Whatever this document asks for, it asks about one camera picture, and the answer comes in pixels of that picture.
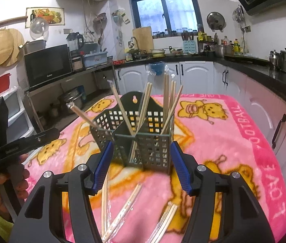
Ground wooden chopstick pair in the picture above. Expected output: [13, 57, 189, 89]
[66, 101, 99, 129]

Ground short chopstick pair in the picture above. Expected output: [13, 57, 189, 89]
[161, 85, 184, 134]

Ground person's left hand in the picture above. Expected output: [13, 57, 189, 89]
[0, 153, 31, 216]

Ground white plastic drawer unit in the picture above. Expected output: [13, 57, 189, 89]
[0, 86, 36, 143]

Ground black microwave oven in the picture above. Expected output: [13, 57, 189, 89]
[16, 45, 73, 90]

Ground stacked steel pots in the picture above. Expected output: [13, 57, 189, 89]
[58, 87, 84, 115]

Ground pink cartoon blanket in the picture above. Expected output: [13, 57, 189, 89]
[26, 94, 286, 242]

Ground round bamboo board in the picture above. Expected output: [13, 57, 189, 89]
[0, 29, 24, 67]

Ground blue dish box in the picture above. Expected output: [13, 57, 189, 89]
[83, 52, 108, 69]

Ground glass pot lid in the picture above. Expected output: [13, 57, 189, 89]
[30, 17, 49, 38]

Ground black blender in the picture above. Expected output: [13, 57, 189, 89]
[66, 32, 85, 56]

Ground dark green utensil basket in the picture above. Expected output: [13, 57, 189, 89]
[90, 98, 174, 174]

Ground food picture poster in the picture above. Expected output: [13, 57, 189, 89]
[25, 7, 65, 28]

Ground steel kettle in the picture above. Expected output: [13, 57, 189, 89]
[269, 49, 279, 68]

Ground steel pot beside kettle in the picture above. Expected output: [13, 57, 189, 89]
[278, 48, 286, 73]

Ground steel pot on counter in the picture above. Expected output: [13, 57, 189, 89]
[211, 45, 233, 58]

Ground yellow oil bottle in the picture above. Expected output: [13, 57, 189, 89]
[233, 38, 241, 54]

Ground blue hanging basket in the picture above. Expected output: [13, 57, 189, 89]
[148, 62, 165, 76]

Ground wooden cutting board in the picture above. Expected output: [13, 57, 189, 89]
[132, 26, 154, 53]

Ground hanging pot lid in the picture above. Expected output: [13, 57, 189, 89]
[207, 12, 226, 32]

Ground dark framed window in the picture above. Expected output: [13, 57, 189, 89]
[130, 0, 203, 36]

